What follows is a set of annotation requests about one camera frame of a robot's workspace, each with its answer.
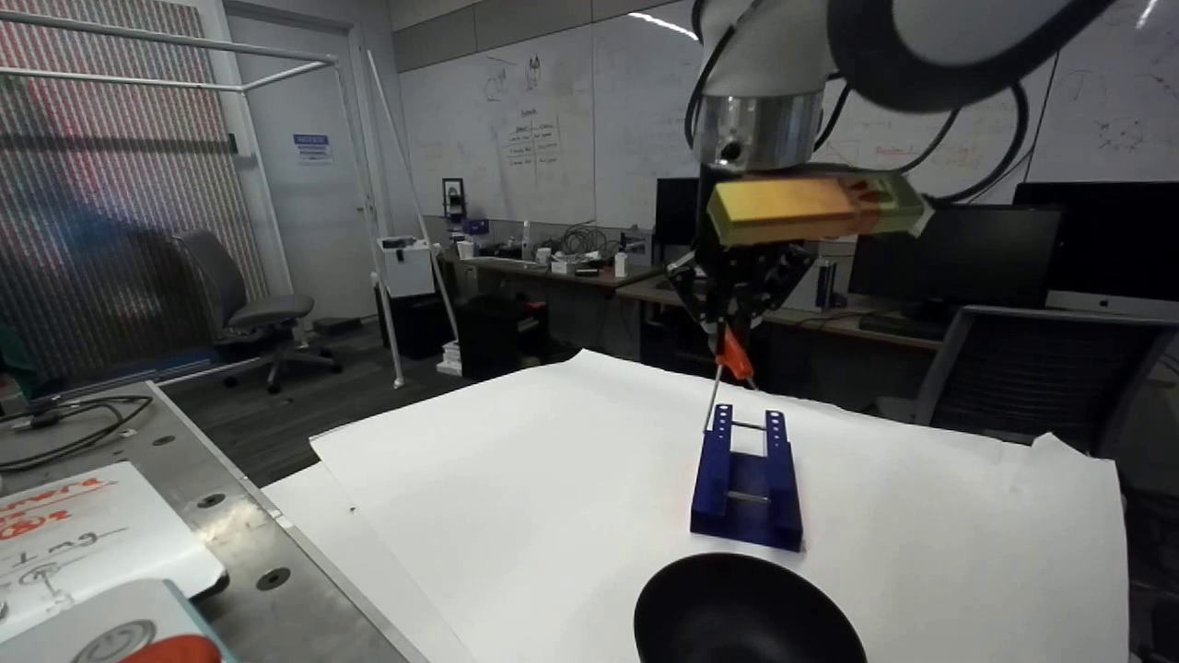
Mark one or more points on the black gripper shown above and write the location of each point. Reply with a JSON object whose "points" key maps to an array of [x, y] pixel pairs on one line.
{"points": [[753, 273]]}

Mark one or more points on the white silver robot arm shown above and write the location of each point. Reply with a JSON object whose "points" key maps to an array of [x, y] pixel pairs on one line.
{"points": [[784, 59]]}

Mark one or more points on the black bowl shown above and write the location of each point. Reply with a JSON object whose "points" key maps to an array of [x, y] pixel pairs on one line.
{"points": [[748, 611]]}

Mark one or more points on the black computer monitor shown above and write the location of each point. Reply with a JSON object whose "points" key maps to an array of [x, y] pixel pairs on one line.
{"points": [[680, 212], [969, 262], [1107, 239]]}

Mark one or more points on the white cup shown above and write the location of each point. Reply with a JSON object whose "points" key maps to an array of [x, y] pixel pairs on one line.
{"points": [[619, 262]]}

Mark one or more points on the blue tool holder rack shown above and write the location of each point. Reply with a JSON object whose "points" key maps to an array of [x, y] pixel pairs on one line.
{"points": [[744, 500]]}

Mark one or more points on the wooden desk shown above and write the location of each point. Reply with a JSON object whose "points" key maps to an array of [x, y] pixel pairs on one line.
{"points": [[552, 271]]}

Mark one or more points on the white paper sheet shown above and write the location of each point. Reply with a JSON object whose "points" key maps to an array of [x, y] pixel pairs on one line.
{"points": [[516, 517]]}

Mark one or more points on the ceiling light strip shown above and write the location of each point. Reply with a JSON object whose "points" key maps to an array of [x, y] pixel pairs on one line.
{"points": [[665, 23]]}

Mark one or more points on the grey mesh back chair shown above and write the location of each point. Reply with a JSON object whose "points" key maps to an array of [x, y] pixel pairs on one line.
{"points": [[1042, 372]]}

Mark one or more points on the white box device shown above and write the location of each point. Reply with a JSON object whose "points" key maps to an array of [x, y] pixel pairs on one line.
{"points": [[411, 271]]}

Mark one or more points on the white door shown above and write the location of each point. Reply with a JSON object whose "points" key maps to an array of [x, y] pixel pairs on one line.
{"points": [[308, 222]]}

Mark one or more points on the blue door sign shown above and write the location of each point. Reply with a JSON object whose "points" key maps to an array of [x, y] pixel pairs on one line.
{"points": [[312, 144]]}

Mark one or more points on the grey office chair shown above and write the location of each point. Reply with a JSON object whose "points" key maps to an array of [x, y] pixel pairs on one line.
{"points": [[243, 308]]}

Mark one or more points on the translucent mesh partition panel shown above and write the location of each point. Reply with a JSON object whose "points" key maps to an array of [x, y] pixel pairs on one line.
{"points": [[110, 244]]}

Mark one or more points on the white booklet with red circle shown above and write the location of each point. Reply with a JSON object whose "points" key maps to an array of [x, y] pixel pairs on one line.
{"points": [[134, 626]]}

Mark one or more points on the handwritten white paper note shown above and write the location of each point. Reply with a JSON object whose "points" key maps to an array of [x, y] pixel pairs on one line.
{"points": [[87, 538]]}

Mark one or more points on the yellow green wrist camera mount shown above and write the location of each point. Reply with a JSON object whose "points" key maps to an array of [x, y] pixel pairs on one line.
{"points": [[810, 206]]}

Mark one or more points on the wall whiteboard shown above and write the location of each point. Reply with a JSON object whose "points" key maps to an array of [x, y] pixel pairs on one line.
{"points": [[539, 133]]}

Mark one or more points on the black wall device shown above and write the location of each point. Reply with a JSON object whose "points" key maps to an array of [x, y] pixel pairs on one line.
{"points": [[453, 199]]}

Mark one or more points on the white pipe frame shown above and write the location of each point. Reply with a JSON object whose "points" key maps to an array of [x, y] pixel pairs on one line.
{"points": [[251, 81]]}

